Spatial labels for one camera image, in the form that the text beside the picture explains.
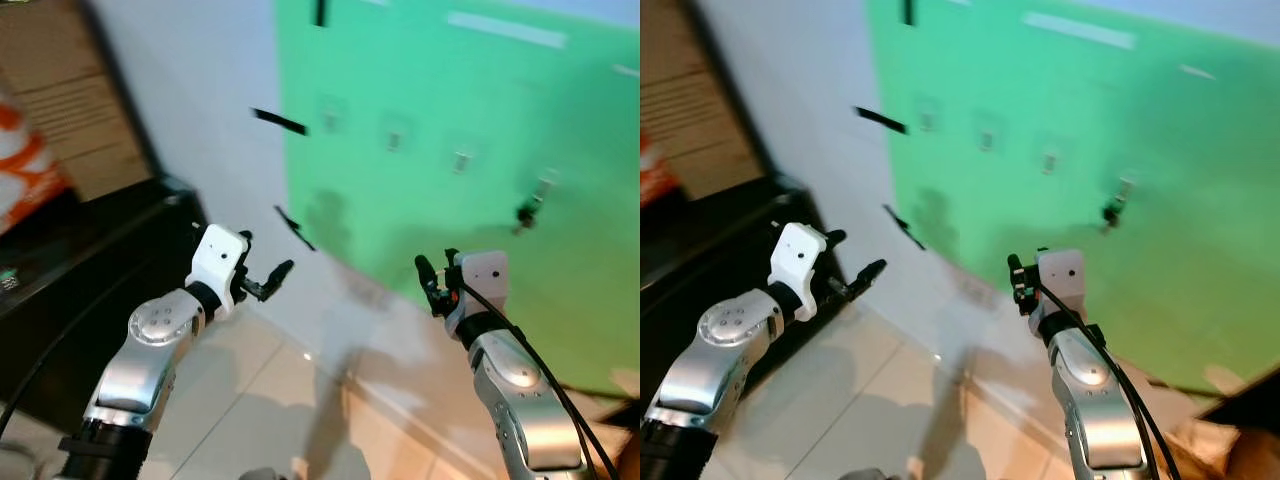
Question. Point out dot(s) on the keys with black fob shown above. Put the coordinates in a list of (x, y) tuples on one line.
[(526, 212), (1110, 212)]

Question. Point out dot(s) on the green wall sheet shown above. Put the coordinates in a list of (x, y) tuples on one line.
[(450, 90), (1050, 90)]

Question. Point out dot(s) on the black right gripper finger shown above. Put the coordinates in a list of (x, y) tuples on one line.
[(438, 304), (425, 274), (1021, 303), (1015, 273)]

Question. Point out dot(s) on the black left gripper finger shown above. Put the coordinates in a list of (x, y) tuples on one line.
[(870, 273), (266, 295), (855, 294), (281, 272)]

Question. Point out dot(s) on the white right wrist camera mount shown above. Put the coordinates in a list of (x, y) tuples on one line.
[(485, 275), (1063, 275)]

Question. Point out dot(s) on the black cabinet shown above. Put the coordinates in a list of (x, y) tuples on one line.
[(70, 280), (700, 260)]

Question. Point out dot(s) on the clear adhesive wall hook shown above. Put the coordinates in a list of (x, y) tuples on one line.
[(987, 136), (1126, 188), (928, 116), (461, 159), (394, 136), (328, 116), (545, 188), (1050, 160)]

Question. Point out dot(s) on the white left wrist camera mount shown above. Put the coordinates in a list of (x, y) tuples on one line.
[(218, 262), (797, 262)]

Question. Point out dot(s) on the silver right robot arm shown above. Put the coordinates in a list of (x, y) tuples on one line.
[(525, 395), (1100, 400)]

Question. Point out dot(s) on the short white tape strip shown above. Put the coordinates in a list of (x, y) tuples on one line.
[(626, 70), (1197, 72)]

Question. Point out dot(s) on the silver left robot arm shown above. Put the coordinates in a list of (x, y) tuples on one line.
[(705, 375), (140, 375)]

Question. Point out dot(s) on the long white tape strip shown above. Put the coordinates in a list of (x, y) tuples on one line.
[(1080, 30), (505, 30)]

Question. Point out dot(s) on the black tape strip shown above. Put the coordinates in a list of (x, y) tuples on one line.
[(880, 119), (903, 227), (294, 228), (280, 121)]

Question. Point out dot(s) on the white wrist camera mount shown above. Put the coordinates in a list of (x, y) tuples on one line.
[(797, 262), (485, 275), (218, 262), (1063, 275)]

